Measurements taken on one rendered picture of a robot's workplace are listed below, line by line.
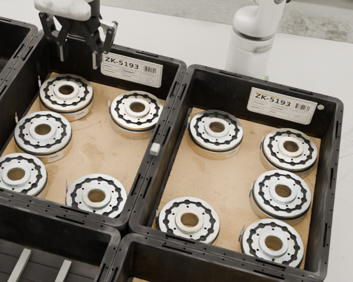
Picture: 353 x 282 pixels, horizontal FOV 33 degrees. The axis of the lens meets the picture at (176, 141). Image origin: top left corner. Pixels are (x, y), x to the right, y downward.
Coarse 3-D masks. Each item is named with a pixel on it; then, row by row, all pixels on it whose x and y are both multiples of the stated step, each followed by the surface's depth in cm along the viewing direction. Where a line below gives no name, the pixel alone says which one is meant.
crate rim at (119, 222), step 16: (32, 48) 114; (112, 48) 116; (128, 48) 116; (16, 64) 110; (176, 64) 115; (176, 80) 111; (0, 96) 105; (160, 128) 103; (144, 160) 98; (144, 176) 96; (0, 192) 91; (16, 192) 91; (48, 208) 90; (64, 208) 91; (128, 208) 91; (112, 224) 89
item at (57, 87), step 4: (56, 84) 117; (60, 84) 117; (64, 84) 117; (68, 84) 117; (72, 84) 117; (76, 84) 117; (56, 88) 116; (60, 88) 117; (76, 88) 117; (56, 92) 115; (76, 92) 116; (56, 96) 115; (60, 96) 115; (64, 96) 115; (68, 96) 115; (72, 96) 115; (76, 96) 116
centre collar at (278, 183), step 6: (282, 180) 106; (270, 186) 105; (276, 186) 105; (288, 186) 105; (294, 186) 105; (270, 192) 104; (294, 192) 104; (276, 198) 103; (282, 198) 103; (288, 198) 103; (294, 198) 104
